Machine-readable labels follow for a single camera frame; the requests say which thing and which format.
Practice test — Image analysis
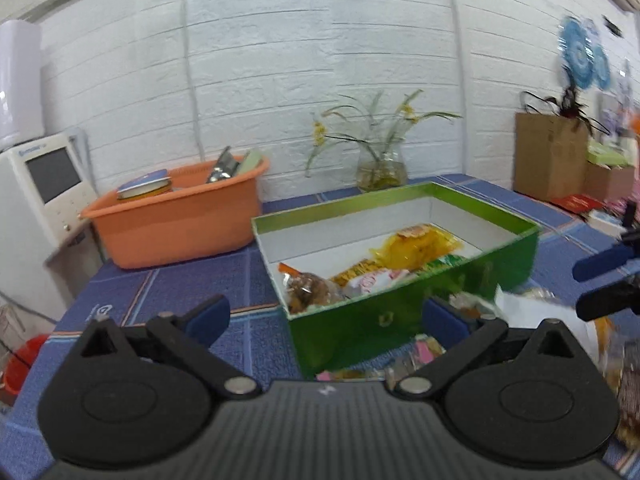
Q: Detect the orange plastic basin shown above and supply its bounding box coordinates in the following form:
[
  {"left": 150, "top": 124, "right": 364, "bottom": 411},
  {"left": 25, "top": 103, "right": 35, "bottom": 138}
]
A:
[{"left": 80, "top": 156, "right": 271, "bottom": 269}]

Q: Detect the red bucket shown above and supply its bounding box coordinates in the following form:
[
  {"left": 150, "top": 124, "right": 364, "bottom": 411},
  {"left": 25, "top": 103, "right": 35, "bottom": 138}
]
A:
[{"left": 0, "top": 334, "right": 51, "bottom": 406}]

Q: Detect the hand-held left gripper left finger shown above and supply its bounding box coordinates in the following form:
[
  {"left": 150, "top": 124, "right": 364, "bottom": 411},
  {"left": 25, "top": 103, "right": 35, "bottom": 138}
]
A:
[{"left": 65, "top": 294, "right": 262, "bottom": 399}]

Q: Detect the round tin with blue lid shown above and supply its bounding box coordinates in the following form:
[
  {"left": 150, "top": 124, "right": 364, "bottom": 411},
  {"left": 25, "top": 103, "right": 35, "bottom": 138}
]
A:
[{"left": 116, "top": 170, "right": 172, "bottom": 200}]

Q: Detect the blue round wall decoration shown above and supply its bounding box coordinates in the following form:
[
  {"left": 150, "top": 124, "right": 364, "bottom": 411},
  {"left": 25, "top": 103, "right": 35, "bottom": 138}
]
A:
[{"left": 557, "top": 16, "right": 612, "bottom": 92}]

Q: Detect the light green packet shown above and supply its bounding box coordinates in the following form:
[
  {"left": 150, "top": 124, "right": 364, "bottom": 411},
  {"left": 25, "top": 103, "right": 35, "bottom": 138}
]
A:
[{"left": 239, "top": 148, "right": 265, "bottom": 173}]

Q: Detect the glass vase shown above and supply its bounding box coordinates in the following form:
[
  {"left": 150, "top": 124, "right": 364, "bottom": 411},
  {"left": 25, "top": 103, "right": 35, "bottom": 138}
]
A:
[{"left": 356, "top": 145, "right": 408, "bottom": 193}]

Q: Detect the small brown cardboard box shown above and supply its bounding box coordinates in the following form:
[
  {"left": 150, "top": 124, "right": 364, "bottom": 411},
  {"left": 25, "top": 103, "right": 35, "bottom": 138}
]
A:
[{"left": 585, "top": 162, "right": 638, "bottom": 203}]

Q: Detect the clear yellow snack packet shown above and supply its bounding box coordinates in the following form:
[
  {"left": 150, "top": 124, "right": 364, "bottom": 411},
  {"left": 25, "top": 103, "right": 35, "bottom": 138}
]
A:
[{"left": 370, "top": 225, "right": 463, "bottom": 271}]

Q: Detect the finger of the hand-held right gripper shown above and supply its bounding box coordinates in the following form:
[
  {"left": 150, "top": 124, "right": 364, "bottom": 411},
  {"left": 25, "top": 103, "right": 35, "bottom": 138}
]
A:
[
  {"left": 572, "top": 201, "right": 640, "bottom": 282},
  {"left": 575, "top": 275, "right": 640, "bottom": 322}
]

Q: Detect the silver foil packet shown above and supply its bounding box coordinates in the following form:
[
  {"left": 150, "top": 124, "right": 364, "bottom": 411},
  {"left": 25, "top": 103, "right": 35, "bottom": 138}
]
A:
[{"left": 205, "top": 146, "right": 243, "bottom": 184}]

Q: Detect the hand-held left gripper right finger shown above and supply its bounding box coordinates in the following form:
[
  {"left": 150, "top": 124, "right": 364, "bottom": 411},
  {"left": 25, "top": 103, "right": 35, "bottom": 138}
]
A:
[{"left": 395, "top": 296, "right": 596, "bottom": 398}]

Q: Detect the white tall appliance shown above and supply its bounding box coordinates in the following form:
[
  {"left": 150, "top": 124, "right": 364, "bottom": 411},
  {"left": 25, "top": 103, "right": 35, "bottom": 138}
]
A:
[{"left": 0, "top": 20, "right": 45, "bottom": 151}]

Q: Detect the red book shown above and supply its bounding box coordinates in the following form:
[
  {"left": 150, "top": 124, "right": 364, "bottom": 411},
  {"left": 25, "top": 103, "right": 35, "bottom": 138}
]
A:
[{"left": 550, "top": 194, "right": 603, "bottom": 213}]

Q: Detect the green snack packet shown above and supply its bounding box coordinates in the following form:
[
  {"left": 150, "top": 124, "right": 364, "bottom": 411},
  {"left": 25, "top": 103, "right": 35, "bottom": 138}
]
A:
[{"left": 415, "top": 254, "right": 471, "bottom": 276}]

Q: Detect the clear orange snack packet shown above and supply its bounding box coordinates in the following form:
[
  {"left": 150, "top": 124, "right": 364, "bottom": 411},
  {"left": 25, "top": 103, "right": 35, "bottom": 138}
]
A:
[{"left": 592, "top": 317, "right": 640, "bottom": 451}]

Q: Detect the green cardboard box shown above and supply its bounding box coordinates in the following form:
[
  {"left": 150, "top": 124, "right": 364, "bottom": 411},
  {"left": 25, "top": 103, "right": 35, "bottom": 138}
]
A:
[{"left": 251, "top": 181, "right": 542, "bottom": 380}]

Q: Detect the large brown cardboard box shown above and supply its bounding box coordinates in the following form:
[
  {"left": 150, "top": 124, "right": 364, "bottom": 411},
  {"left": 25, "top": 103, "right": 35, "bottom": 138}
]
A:
[{"left": 514, "top": 111, "right": 591, "bottom": 202}]

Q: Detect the yellow printed snack packet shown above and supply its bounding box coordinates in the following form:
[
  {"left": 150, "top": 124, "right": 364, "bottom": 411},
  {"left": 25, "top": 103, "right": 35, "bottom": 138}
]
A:
[{"left": 330, "top": 259, "right": 381, "bottom": 283}]

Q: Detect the white device with screen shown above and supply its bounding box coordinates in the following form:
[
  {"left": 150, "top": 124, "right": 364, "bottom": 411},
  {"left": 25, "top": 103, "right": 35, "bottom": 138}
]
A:
[{"left": 0, "top": 134, "right": 98, "bottom": 266}]

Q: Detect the clear bag of brown snacks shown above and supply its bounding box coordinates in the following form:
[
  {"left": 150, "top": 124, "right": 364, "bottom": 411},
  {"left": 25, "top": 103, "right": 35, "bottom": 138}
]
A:
[{"left": 279, "top": 262, "right": 346, "bottom": 313}]

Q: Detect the pink snack packet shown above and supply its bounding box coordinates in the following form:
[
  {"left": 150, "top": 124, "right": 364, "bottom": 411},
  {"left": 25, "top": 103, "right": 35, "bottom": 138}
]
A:
[{"left": 315, "top": 335, "right": 446, "bottom": 383}]

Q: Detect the white and red snack packet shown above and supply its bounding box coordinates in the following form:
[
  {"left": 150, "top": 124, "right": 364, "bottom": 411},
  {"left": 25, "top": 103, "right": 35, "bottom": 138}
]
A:
[{"left": 345, "top": 267, "right": 411, "bottom": 296}]

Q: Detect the dark dried plant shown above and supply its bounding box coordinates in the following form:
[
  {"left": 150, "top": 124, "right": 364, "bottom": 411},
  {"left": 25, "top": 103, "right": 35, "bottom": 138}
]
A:
[{"left": 520, "top": 85, "right": 611, "bottom": 136}]

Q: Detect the light green flat box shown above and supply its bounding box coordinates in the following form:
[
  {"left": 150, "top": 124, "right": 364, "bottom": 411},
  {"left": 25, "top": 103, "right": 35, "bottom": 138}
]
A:
[{"left": 587, "top": 140, "right": 636, "bottom": 167}]

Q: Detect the blue checked tablecloth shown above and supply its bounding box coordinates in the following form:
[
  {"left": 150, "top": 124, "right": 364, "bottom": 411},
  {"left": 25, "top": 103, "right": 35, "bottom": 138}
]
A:
[{"left": 0, "top": 174, "right": 640, "bottom": 480}]

